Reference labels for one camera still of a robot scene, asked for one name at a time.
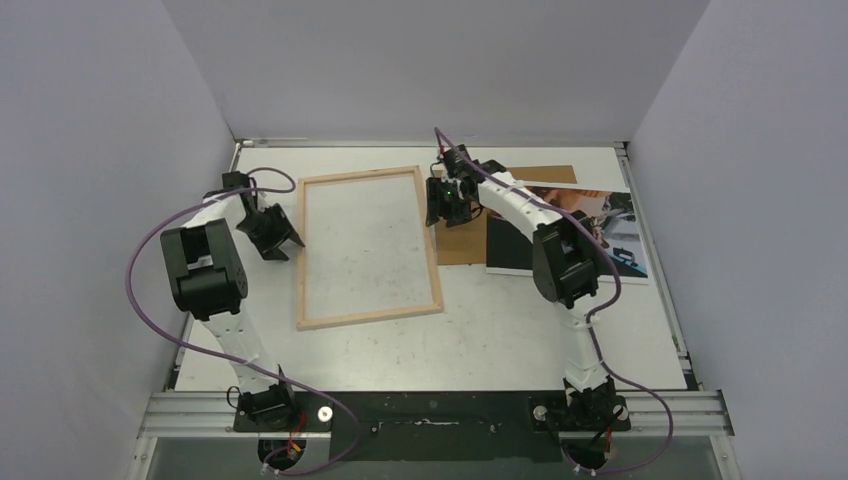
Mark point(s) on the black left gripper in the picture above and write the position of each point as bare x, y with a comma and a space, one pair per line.
282, 232

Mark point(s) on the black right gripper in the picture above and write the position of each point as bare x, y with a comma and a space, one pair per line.
448, 211

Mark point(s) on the white wooden picture frame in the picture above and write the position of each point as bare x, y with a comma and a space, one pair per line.
430, 265

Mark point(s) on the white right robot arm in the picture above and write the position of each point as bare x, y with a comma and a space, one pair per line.
566, 259

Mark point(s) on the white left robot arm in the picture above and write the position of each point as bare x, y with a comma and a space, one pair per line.
207, 279

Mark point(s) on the brown cardboard backing board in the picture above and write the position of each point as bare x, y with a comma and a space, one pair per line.
466, 243

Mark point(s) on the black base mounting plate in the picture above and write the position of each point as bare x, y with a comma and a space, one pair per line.
464, 426

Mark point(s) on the aluminium front rail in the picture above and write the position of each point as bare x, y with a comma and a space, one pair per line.
193, 415

